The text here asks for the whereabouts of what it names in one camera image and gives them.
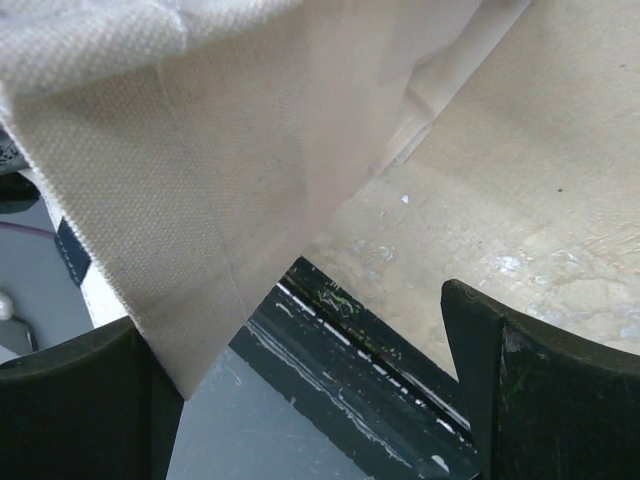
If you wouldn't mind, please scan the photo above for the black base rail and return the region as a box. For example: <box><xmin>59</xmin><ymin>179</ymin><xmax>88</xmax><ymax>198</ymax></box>
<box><xmin>230</xmin><ymin>258</ymin><xmax>482</xmax><ymax>479</ymax></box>

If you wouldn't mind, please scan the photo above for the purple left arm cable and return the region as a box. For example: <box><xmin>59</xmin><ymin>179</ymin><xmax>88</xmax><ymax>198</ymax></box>
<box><xmin>0</xmin><ymin>222</ymin><xmax>54</xmax><ymax>240</ymax></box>

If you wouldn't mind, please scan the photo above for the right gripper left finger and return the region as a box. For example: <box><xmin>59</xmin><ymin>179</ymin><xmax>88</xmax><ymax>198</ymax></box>
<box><xmin>1</xmin><ymin>317</ymin><xmax>184</xmax><ymax>480</ymax></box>

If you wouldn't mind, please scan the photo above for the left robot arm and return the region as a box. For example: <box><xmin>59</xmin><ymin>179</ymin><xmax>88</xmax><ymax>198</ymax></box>
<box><xmin>1</xmin><ymin>132</ymin><xmax>53</xmax><ymax>363</ymax></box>

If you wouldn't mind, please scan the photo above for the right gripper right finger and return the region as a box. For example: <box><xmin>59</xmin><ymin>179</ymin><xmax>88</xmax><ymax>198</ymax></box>
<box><xmin>441</xmin><ymin>280</ymin><xmax>639</xmax><ymax>479</ymax></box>

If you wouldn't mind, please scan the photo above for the beige canvas bag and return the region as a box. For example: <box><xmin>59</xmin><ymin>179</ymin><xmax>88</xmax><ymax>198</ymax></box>
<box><xmin>1</xmin><ymin>1</ymin><xmax>526</xmax><ymax>397</ymax></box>

